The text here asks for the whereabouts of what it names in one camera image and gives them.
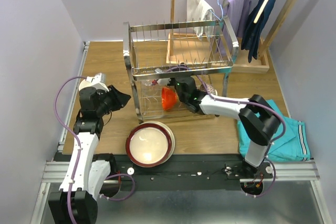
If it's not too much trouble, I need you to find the orange bowl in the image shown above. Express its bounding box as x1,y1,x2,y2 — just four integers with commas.
161,87,178,111

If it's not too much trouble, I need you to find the patterned small bowl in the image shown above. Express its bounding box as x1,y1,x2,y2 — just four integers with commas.
198,83,218,95

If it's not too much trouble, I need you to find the metal two-tier dish rack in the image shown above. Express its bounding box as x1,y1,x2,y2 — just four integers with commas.
123,17,237,123

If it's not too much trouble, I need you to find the clear plastic cup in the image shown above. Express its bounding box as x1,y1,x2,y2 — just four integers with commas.
141,79,160,97

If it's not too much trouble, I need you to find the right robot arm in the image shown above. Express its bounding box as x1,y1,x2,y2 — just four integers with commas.
168,77,286,178

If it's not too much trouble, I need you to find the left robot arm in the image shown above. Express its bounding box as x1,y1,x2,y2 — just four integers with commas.
48,83,131,223

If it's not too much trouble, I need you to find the wooden clothes rack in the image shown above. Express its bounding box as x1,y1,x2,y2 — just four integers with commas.
166,0,297,74

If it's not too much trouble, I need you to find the pale green plate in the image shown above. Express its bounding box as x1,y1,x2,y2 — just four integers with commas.
145,121,175,163

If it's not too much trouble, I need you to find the red rimmed white plate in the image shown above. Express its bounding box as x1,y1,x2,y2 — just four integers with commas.
125,123,172,168

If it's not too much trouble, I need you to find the white cloth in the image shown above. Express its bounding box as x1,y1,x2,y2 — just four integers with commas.
187,0,214,38

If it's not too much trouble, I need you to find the navy blue garment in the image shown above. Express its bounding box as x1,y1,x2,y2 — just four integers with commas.
241,0,276,63

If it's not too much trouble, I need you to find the lavender towel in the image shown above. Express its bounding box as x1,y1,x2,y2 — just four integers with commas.
215,0,261,57

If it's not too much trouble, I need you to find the teal cloth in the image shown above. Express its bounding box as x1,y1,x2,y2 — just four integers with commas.
237,100,311,163

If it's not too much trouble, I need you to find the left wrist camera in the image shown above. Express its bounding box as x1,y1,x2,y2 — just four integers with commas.
86,73,109,92

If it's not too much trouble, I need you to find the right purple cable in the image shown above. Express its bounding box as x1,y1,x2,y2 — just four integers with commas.
164,66,287,198

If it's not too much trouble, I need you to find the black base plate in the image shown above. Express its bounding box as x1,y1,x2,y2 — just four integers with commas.
52,153,279,193

